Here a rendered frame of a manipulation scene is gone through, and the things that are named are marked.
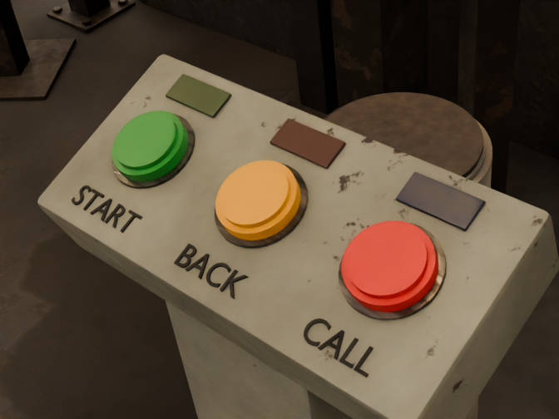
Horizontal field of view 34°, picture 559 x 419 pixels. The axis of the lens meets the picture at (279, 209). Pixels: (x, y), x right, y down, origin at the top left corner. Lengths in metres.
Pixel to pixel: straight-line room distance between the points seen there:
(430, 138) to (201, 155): 0.19
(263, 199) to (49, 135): 1.21
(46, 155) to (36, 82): 0.22
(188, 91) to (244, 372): 0.15
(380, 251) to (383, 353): 0.04
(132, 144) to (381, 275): 0.16
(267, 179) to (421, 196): 0.07
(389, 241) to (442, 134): 0.22
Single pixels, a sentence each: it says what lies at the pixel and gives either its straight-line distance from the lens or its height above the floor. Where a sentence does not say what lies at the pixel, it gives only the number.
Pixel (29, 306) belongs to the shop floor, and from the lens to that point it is 1.30.
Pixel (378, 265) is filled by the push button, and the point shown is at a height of 0.61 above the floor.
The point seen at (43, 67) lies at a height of 0.01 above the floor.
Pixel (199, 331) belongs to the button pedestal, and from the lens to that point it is 0.47.
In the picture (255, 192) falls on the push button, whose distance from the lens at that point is 0.42.
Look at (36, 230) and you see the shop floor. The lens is 1.41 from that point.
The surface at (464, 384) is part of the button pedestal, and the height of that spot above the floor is 0.57.
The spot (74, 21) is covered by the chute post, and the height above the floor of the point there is 0.01.
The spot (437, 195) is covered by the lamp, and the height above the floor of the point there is 0.62.
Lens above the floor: 0.88
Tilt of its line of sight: 41 degrees down
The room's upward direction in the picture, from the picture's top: 8 degrees counter-clockwise
